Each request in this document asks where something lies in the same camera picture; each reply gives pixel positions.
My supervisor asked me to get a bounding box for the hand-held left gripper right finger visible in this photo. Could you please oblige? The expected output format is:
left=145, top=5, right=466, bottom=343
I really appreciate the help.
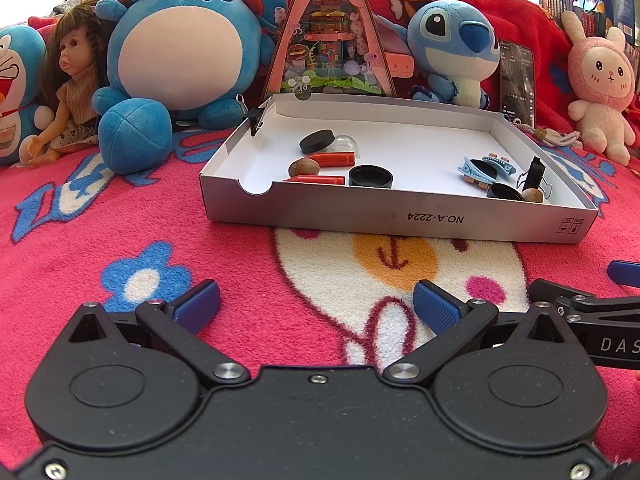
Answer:
left=382, top=280, right=576, bottom=386

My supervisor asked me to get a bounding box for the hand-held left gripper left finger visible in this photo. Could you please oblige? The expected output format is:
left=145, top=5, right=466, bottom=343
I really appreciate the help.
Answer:
left=65, top=280, right=251, bottom=388

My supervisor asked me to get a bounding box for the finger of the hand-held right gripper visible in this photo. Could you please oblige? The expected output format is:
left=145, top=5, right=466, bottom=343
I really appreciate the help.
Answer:
left=606, top=260, right=640, bottom=287
left=527, top=279, right=640, bottom=322

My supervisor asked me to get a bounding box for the grey cardboard box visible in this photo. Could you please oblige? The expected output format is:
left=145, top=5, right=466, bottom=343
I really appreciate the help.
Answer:
left=199, top=92, right=600, bottom=245

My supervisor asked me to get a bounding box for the large black binder clip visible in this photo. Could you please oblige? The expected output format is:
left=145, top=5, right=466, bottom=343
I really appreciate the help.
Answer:
left=516, top=156, right=553, bottom=202

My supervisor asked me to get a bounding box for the blue beaded hair clip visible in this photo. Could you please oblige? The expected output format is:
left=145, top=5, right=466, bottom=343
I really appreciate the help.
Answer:
left=458, top=156, right=489, bottom=189
left=480, top=153, right=516, bottom=177

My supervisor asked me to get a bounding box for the red plastic tube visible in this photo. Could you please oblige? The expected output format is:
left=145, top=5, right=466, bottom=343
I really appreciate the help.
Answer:
left=282, top=175, right=346, bottom=186
left=315, top=151, right=356, bottom=168

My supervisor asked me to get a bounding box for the clear plastic dome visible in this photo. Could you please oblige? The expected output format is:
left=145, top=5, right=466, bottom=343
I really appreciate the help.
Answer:
left=330, top=132, right=362, bottom=156

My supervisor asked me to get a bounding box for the solid black disc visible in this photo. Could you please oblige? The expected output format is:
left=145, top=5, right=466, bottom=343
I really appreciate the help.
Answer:
left=299, top=129, right=337, bottom=155

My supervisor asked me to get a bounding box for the black round lid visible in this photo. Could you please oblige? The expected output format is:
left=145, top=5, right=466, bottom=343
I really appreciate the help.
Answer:
left=486, top=183, right=525, bottom=204
left=348, top=165, right=395, bottom=190

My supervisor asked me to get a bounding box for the pink bunny plush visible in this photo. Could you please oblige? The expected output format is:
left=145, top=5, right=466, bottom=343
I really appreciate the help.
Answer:
left=560, top=10, right=637, bottom=167

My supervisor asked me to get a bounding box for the small black binder clip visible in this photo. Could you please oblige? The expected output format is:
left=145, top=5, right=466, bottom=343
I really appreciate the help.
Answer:
left=235, top=94, right=271, bottom=137

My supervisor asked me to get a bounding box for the black smartphone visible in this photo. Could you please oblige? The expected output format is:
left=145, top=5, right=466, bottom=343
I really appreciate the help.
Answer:
left=497, top=39, right=536, bottom=129

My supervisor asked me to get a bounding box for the small pink box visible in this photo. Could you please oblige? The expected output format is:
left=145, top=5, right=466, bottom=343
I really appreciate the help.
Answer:
left=385, top=52, right=416, bottom=79

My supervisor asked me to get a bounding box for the row of shelved books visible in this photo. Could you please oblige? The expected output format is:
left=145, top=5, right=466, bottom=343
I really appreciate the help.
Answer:
left=537, top=0, right=640, bottom=47

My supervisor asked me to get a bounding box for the round blue mouse plush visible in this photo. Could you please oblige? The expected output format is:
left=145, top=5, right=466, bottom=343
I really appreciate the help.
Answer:
left=92, top=0, right=289, bottom=176

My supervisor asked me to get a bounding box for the blue alien plush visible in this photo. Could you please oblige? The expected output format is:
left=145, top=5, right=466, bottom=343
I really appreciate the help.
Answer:
left=372, top=0, right=502, bottom=110

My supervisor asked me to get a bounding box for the brown-haired baby doll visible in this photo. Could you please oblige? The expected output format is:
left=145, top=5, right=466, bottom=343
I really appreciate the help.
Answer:
left=20, top=2, right=109, bottom=170

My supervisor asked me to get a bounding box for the blue robot cat plush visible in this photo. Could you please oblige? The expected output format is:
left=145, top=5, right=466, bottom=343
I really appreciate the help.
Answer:
left=0, top=25, right=54, bottom=167

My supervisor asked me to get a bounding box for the triangular pink toy house box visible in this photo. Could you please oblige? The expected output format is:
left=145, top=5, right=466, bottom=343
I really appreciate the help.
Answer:
left=260, top=0, right=399, bottom=107

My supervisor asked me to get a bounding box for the white phone lanyard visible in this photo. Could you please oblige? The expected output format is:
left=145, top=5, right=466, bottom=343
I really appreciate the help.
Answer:
left=520, top=122, right=584, bottom=150

